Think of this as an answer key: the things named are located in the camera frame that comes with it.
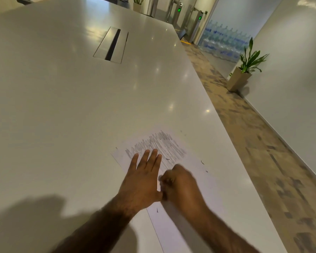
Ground white paper with pencil scribbles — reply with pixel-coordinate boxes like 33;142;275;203
111;130;227;253

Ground person's left forearm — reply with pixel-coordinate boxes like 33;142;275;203
51;195;137;253

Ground tall beige square planter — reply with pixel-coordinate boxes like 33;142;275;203
226;66;252;93

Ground green leafy plant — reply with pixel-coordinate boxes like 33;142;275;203
238;37;270;74

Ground person's left hand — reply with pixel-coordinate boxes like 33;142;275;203
115;149;164;217

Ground stack of blue water bottles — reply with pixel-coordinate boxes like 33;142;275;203
199;20;253;63

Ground small potted plant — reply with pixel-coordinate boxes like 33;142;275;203
133;0;146;13

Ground steel turnstile gates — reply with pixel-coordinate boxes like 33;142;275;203
165;0;208;43

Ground person's right forearm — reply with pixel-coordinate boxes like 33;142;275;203
177;201;262;253

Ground person's right hand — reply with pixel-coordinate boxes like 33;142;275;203
158;164;205;217

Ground metal table cable hatch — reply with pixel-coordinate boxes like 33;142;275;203
93;26;129;64

